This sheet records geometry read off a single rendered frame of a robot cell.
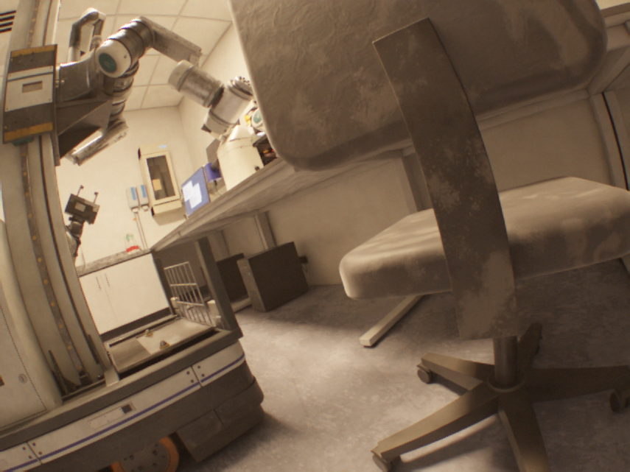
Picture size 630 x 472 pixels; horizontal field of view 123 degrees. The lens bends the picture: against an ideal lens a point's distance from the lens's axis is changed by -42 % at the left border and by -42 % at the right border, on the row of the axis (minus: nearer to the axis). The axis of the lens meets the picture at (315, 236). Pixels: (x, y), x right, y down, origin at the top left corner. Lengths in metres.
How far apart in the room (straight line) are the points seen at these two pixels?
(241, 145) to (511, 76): 1.20
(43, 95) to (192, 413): 0.97
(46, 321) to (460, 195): 0.91
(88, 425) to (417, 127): 0.78
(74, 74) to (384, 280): 1.05
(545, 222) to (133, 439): 0.84
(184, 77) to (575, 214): 0.91
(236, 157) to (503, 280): 1.19
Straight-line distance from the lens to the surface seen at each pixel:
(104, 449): 0.78
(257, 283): 2.00
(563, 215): 0.33
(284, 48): 0.36
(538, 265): 0.33
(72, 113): 1.03
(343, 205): 1.92
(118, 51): 0.93
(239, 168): 1.31
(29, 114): 1.00
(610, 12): 0.65
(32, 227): 0.89
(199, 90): 0.90
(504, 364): 0.61
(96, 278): 3.14
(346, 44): 0.32
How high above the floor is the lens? 0.55
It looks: 4 degrees down
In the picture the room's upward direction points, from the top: 18 degrees counter-clockwise
